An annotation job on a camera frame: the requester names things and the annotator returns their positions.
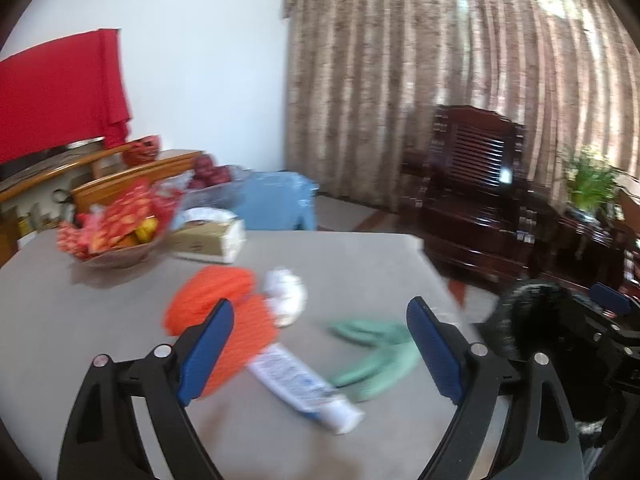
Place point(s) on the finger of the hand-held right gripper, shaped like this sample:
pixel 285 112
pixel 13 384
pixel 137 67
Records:
pixel 611 299
pixel 582 315

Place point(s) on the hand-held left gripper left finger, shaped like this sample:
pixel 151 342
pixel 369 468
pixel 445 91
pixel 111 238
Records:
pixel 207 350

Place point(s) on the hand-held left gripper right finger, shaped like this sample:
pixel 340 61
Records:
pixel 435 350

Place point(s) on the orange foam net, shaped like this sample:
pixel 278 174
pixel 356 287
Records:
pixel 205 295
pixel 250 340

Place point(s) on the trash bin with black bag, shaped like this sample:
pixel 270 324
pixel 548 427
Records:
pixel 525 320

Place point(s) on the white tissue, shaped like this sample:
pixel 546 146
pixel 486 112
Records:
pixel 286 297

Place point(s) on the white toothpaste tube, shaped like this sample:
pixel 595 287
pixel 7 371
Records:
pixel 300 385

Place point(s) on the dark wooden side table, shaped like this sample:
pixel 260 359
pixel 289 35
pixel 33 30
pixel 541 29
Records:
pixel 585 245

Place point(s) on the dark wooden armchair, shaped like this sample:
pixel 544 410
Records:
pixel 631 230
pixel 475 200

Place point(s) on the tissue box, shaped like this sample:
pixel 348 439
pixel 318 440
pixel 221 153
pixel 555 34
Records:
pixel 210 240

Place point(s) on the potted green plant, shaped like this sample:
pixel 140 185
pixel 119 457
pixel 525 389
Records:
pixel 592 185

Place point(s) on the glass candy bowl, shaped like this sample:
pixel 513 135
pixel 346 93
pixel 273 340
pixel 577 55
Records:
pixel 120 257

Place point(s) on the glass fruit bowl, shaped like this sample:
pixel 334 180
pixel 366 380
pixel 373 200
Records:
pixel 220 195

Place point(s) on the pile of red candy packets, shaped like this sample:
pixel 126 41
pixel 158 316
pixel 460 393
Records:
pixel 120 220

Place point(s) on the red apple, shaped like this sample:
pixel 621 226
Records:
pixel 221 175
pixel 198 183
pixel 204 165

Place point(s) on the wooden television cabinet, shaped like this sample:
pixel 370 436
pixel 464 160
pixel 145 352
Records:
pixel 125 180

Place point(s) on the black television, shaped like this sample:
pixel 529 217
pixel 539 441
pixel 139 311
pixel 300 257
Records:
pixel 40 161

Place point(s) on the beige patterned curtain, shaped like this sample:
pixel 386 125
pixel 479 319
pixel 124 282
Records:
pixel 400 85

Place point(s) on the red cloth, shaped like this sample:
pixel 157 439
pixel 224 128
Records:
pixel 55 95

